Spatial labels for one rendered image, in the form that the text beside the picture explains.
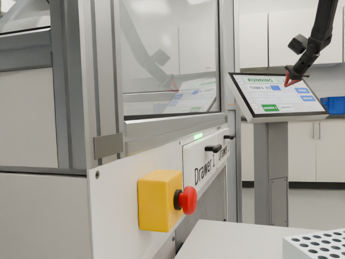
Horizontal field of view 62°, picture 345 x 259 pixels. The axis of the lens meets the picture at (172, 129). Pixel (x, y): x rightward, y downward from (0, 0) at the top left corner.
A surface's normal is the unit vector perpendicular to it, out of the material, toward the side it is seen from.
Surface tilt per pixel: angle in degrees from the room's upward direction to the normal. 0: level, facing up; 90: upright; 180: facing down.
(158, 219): 90
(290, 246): 90
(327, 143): 90
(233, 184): 90
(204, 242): 0
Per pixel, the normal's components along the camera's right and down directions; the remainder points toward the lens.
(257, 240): -0.04, -1.00
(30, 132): -0.32, 0.07
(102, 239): 0.95, -0.01
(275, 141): 0.40, 0.04
